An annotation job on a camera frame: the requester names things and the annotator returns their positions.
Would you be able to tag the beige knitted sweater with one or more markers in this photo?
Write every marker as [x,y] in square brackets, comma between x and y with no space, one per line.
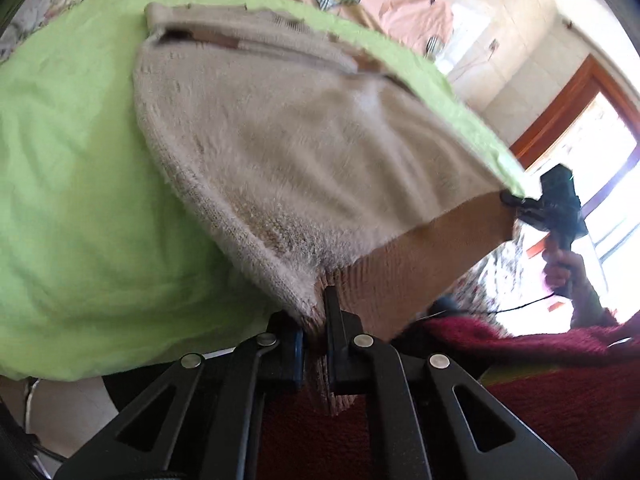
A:
[310,166]

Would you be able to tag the green bed sheet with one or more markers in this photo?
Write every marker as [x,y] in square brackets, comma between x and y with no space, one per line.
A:
[102,268]

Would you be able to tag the person's right hand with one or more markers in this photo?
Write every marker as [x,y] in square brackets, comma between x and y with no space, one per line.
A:
[565,268]

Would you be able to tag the floral mattress edge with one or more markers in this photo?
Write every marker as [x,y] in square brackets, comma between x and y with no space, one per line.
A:
[499,281]

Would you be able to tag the wooden window frame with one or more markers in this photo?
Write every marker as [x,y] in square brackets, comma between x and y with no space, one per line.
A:
[591,79]

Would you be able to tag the red fuzzy sweater sleeve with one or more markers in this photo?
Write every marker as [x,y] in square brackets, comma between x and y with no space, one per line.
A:
[577,390]

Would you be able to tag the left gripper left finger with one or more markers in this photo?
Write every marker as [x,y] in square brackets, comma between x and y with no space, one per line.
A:
[201,419]

